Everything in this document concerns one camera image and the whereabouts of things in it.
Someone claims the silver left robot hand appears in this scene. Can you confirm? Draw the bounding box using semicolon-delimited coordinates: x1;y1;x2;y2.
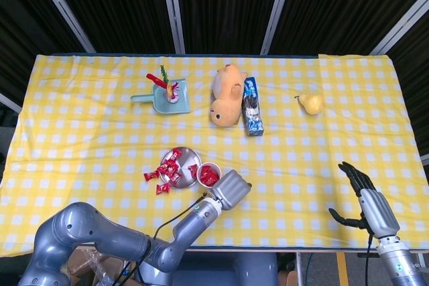
210;169;253;212

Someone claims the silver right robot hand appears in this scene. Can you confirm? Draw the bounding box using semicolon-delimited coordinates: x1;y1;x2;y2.
328;161;400;238

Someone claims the white paper cup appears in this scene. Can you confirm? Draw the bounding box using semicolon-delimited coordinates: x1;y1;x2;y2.
196;161;223;188

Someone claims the round steel plate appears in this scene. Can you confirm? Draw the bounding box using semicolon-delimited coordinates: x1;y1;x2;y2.
160;146;202;189

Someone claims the blue cookie box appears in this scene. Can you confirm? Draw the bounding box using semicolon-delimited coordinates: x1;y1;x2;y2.
241;76;265;137

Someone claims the yellow plush toy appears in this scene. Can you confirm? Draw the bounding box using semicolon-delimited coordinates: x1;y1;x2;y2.
210;64;249;129

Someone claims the blue-grey robot torso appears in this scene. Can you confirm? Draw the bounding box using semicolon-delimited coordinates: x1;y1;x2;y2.
139;251;279;286

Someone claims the yellow checkered tablecloth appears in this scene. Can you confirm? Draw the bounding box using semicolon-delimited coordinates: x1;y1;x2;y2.
317;53;429;251
0;53;336;250

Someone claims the white table leg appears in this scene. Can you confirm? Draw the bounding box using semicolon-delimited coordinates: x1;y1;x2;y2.
294;251;302;286

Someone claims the teal plastic dustpan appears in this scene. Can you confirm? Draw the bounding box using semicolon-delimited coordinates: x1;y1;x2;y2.
130;78;192;117

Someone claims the yellow pear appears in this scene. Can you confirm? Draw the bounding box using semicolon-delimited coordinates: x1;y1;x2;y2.
294;92;325;116

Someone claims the brown cardboard box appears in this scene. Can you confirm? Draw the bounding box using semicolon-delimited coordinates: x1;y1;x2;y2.
66;248;141;286

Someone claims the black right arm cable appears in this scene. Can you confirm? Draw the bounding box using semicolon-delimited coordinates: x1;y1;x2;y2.
365;233;373;286

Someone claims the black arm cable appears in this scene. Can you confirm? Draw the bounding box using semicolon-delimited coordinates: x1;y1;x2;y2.
365;233;373;286
117;193;207;286

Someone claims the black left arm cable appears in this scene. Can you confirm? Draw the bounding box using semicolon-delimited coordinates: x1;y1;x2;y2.
117;193;207;286

